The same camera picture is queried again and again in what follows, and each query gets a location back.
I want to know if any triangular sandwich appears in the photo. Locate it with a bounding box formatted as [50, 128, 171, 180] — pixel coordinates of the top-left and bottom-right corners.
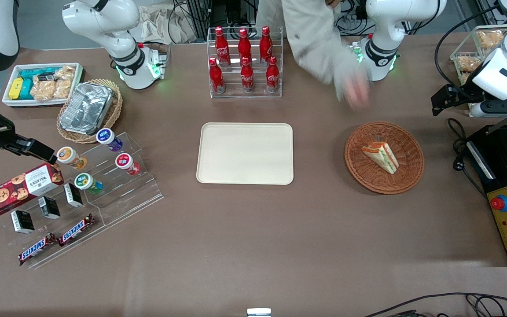
[361, 142, 400, 175]

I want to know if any beige jacket sleeve forearm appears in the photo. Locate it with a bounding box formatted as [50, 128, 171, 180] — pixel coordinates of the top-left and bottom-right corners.
[282, 0, 368, 86]

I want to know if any aluminium foil tray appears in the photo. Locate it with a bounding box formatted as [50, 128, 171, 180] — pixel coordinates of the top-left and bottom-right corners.
[59, 82, 114, 136]

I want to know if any light tan wicker basket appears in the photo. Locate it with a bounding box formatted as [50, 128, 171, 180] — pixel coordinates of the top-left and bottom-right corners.
[57, 78, 123, 144]

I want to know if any brown round wicker basket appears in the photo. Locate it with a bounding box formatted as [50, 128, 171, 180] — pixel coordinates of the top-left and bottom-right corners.
[344, 122, 425, 195]

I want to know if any beige plastic tray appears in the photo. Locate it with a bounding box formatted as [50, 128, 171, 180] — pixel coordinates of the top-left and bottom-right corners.
[196, 122, 294, 185]

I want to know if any person's bare hand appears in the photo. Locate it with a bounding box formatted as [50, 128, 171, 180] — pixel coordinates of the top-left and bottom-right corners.
[335, 70, 371, 111]

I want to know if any orange lid yogurt cup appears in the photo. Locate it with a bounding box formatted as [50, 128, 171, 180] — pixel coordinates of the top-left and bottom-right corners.
[56, 146, 88, 171]

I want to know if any white rectangular snack bin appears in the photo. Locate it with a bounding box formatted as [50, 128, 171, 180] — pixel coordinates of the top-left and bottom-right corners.
[2, 63, 85, 108]

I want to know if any red tartan cookie box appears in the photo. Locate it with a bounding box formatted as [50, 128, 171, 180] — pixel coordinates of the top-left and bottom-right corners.
[0, 162, 65, 218]

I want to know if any tan snack pack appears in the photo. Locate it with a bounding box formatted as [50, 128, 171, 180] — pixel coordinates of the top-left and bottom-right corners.
[476, 29, 506, 50]
[456, 55, 484, 74]

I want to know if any green lid yogurt cup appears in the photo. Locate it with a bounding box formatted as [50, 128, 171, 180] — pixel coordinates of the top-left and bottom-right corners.
[74, 173, 103, 195]

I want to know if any yellow snack box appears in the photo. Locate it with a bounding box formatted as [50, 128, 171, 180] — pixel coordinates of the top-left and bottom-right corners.
[8, 77, 24, 100]

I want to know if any small black box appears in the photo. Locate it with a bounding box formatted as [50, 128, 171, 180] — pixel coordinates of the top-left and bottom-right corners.
[11, 210, 35, 234]
[63, 183, 83, 208]
[38, 196, 61, 220]

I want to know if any small teal snack box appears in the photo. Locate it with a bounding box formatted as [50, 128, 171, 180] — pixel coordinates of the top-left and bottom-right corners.
[19, 78, 34, 100]

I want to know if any purple lid yogurt cup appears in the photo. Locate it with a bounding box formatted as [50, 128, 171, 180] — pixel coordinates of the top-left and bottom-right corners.
[96, 128, 123, 152]

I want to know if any clear cracker pack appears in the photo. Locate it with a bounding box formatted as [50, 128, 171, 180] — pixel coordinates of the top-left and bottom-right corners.
[55, 65, 77, 81]
[53, 78, 73, 99]
[30, 80, 56, 101]

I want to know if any black tabletop machine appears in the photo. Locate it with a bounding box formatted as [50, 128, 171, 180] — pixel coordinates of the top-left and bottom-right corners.
[467, 125, 507, 268]

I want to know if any long teal snack pack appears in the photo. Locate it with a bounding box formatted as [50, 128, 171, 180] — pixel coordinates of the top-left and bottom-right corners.
[19, 67, 58, 80]

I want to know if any red lid yogurt cup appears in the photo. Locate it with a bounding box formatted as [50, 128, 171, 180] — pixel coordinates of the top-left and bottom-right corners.
[115, 153, 141, 176]

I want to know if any Snickers chocolate bar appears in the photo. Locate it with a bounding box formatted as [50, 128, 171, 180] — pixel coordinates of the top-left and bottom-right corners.
[58, 214, 95, 247]
[18, 233, 58, 266]

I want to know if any clear acrylic stepped display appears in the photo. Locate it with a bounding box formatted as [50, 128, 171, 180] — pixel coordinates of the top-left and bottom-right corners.
[5, 131, 165, 270]

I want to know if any red cola bottle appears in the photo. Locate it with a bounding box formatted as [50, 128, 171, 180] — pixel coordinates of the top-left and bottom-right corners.
[240, 56, 255, 93]
[259, 26, 273, 67]
[238, 28, 253, 66]
[209, 57, 225, 94]
[266, 55, 280, 93]
[215, 26, 230, 67]

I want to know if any crumpled beige cloth bag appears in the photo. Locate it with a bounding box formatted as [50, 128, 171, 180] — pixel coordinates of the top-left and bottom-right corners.
[139, 4, 197, 44]

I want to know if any clear acrylic bottle rack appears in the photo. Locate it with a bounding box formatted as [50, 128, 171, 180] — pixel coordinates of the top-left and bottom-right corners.
[206, 26, 283, 99]

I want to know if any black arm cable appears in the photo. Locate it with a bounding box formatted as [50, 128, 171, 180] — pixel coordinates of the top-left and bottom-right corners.
[434, 5, 507, 95]

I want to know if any black power cable with plug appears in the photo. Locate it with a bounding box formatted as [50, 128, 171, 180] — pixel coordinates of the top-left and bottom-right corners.
[447, 118, 488, 199]

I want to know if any thin black floor cable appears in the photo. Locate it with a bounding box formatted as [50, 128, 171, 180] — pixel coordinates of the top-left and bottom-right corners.
[364, 292, 507, 317]

